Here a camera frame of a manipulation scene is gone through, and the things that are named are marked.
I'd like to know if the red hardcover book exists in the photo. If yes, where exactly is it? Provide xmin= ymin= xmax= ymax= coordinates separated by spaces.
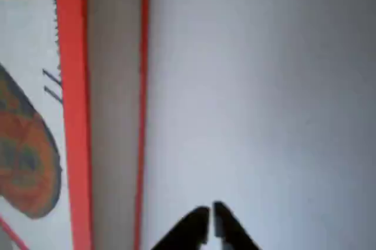
xmin=0 ymin=0 xmax=151 ymax=250

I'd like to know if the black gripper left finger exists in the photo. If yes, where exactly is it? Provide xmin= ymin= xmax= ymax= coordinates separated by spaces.
xmin=150 ymin=206 xmax=211 ymax=250

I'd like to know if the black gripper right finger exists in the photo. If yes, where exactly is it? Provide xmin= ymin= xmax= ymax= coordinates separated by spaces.
xmin=213 ymin=201 xmax=263 ymax=250

